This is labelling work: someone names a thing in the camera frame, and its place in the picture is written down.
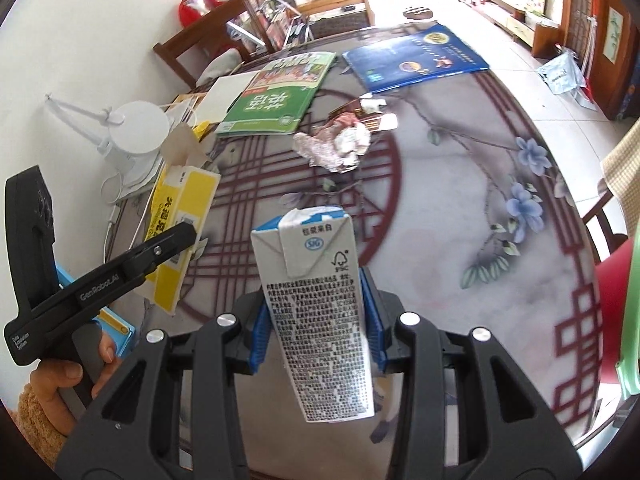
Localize yellow cardboard box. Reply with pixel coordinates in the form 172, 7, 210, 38
142, 121, 223, 317

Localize crumpled silver wrapper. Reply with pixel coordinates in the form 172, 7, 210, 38
292, 112, 373, 173

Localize red bag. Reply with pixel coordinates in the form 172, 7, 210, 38
179, 0, 221, 28

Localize white desk lamp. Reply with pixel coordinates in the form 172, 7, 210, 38
44, 92, 170, 196

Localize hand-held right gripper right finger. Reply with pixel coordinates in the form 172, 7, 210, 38
357, 266, 586, 480

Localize person's left forearm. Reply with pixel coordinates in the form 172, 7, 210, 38
10, 387, 68, 471

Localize blue folder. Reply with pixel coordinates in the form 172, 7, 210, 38
342, 22, 490, 93

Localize wooden cabinet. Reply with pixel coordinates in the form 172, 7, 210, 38
472, 0, 568, 58

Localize wooden wicker armchair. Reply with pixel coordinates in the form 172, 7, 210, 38
295, 0, 376, 41

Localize green plastic chair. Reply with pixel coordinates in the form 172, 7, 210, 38
615, 220, 640, 396

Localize tan checked cloth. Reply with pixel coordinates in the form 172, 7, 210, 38
600, 120, 640, 221

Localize brown snack wrapper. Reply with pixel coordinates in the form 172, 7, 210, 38
329, 98, 388, 121

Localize white paper board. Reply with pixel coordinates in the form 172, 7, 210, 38
197, 71, 261, 123

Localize metal magazine rack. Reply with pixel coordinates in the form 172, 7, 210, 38
227, 0, 313, 51

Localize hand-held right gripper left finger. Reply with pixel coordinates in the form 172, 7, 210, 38
54, 292, 273, 480

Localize wooden door frame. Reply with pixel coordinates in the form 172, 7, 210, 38
562, 0, 640, 121

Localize white cable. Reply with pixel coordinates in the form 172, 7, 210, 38
100, 170, 151, 263

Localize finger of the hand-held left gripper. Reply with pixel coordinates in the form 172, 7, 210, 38
122, 222, 198, 283

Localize red plastic chair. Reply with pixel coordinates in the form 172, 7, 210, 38
582, 190, 640, 386

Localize blue plastic tray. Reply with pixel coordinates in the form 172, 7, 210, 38
54, 262, 137, 361

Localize person's left hand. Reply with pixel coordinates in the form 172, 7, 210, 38
29, 322, 125, 438

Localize blue and white milk carton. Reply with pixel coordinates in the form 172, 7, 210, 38
250, 206, 377, 423

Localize blue plastic bag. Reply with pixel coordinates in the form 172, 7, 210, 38
536, 52, 598, 111

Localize crumpled white tissue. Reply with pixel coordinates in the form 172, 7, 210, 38
335, 127, 372, 157

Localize green book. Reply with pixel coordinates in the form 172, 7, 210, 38
215, 51, 337, 138

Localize brown wooden chair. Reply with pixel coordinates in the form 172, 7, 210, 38
152, 0, 273, 88

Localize brown striped wrapper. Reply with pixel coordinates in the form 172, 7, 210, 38
365, 114, 398, 134

